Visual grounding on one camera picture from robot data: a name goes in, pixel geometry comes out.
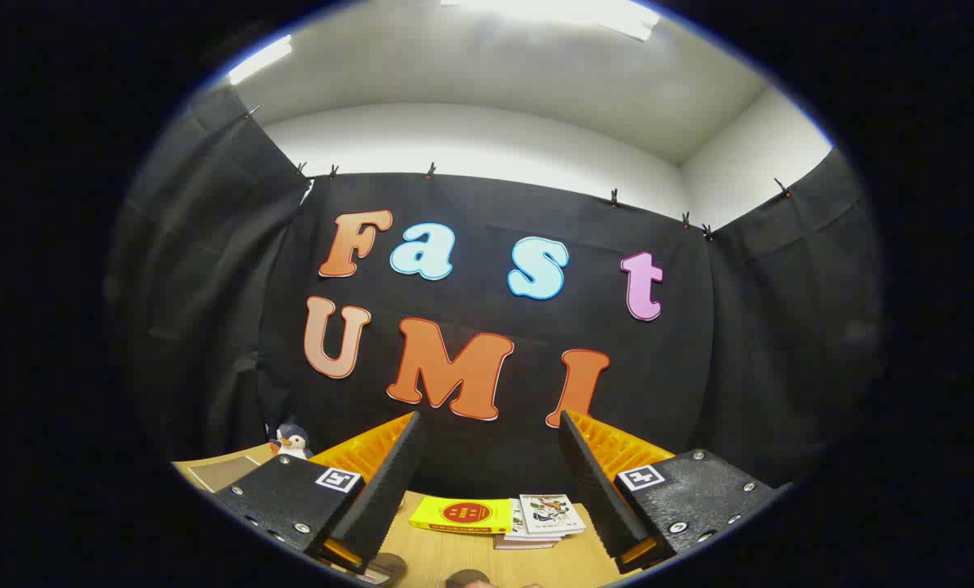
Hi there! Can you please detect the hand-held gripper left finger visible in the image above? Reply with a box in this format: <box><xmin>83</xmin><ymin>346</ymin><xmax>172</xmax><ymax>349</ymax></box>
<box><xmin>213</xmin><ymin>411</ymin><xmax>428</xmax><ymax>575</ymax></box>

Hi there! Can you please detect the penguin plush toy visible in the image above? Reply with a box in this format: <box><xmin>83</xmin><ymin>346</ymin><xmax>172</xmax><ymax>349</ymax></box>
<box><xmin>269</xmin><ymin>423</ymin><xmax>314</xmax><ymax>460</ymax></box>

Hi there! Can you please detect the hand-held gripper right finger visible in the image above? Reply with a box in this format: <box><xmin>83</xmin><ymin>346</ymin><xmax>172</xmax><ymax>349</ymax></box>
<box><xmin>558</xmin><ymin>410</ymin><xmax>784</xmax><ymax>575</ymax></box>

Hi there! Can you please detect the yellow book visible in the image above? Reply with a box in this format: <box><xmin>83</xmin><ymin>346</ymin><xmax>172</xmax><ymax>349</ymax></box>
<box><xmin>410</xmin><ymin>496</ymin><xmax>514</xmax><ymax>536</ymax></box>

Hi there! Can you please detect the white illustrated book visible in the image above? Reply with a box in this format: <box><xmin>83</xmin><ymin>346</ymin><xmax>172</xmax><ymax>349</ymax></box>
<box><xmin>519</xmin><ymin>493</ymin><xmax>587</xmax><ymax>537</ymax></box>

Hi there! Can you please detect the row of black cloth clips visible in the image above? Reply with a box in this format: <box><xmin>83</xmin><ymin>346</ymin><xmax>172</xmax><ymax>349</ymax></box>
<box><xmin>246</xmin><ymin>105</ymin><xmax>791</xmax><ymax>242</ymax></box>

